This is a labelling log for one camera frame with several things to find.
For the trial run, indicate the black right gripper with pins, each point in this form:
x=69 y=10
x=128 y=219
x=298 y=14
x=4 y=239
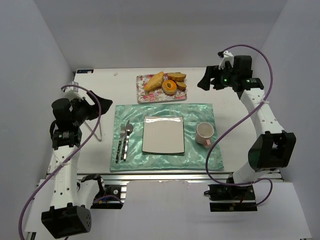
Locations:
x=213 y=77

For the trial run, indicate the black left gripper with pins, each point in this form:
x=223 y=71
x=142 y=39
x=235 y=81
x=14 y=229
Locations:
x=90 y=109

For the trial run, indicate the long yellow bread loaf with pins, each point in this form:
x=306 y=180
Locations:
x=154 y=82

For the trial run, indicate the metal serving tongs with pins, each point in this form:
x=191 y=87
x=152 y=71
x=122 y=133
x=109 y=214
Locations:
x=96 y=133

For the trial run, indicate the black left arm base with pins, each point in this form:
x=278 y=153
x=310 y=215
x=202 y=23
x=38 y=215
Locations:
x=104 y=196

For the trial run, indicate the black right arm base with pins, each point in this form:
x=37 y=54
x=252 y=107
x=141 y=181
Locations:
x=231 y=198

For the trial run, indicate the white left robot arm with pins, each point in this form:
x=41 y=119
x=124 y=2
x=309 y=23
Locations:
x=69 y=211

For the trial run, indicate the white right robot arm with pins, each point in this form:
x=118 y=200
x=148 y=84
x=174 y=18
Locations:
x=274 y=146

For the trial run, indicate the lower brown bread slice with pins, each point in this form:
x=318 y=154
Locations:
x=181 y=85

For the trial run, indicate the brown bread slice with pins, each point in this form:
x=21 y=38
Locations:
x=176 y=76
x=181 y=85

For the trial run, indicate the upper brown bread slice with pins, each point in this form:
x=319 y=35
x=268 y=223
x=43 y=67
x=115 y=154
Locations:
x=176 y=76

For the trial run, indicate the blue label sticker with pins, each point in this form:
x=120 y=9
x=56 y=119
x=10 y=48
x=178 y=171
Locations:
x=84 y=71

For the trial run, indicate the floral rectangular tray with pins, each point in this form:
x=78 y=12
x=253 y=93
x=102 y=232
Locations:
x=157 y=95

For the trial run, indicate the pink mug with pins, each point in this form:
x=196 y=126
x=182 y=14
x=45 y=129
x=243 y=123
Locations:
x=204 y=132

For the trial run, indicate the square white plate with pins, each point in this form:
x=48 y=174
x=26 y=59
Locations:
x=163 y=135

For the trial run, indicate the green satin placemat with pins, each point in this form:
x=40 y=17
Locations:
x=195 y=154

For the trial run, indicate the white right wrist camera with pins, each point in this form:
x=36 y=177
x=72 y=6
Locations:
x=226 y=59

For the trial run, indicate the fork with patterned handle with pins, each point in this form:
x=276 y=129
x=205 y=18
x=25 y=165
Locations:
x=122 y=133

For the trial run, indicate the spoon with patterned handle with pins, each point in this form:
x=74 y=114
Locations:
x=128 y=131

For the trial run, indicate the orange ring donut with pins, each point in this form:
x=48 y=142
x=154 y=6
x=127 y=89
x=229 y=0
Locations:
x=169 y=87

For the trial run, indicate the aluminium frame rail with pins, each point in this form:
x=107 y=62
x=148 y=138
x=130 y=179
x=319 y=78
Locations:
x=123 y=178

